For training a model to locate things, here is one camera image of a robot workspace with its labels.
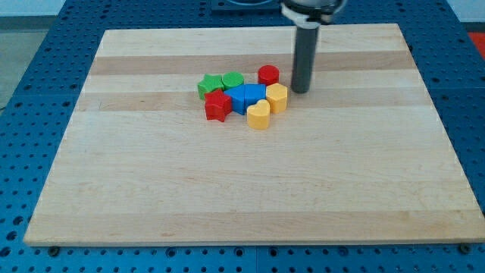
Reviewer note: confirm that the green star block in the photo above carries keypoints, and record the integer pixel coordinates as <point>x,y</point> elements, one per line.
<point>209,83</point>

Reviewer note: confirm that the red cylinder block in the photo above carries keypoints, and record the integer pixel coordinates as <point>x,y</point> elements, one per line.
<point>268,75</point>

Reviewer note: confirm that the red star block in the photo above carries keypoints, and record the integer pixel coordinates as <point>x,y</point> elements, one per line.
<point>217,105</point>

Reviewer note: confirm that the wooden board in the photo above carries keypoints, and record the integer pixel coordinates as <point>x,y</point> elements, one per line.
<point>361,158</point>

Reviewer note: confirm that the green cylinder block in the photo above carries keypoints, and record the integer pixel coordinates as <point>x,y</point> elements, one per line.
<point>232,79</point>

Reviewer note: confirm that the blue cube block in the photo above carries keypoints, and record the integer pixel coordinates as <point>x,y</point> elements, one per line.
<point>237,95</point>

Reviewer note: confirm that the blue pentagon block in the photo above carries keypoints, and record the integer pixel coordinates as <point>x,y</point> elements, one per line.
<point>253,93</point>

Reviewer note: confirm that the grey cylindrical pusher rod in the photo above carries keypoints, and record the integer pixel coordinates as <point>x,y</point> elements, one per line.
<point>303,59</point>

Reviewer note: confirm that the yellow heart block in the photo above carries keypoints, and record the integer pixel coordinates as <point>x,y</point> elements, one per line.
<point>258,115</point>

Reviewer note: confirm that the yellow hexagon block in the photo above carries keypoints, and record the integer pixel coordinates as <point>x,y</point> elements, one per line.
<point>277,95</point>

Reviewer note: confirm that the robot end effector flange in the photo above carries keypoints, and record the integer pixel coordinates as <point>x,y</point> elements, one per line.
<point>310,14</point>

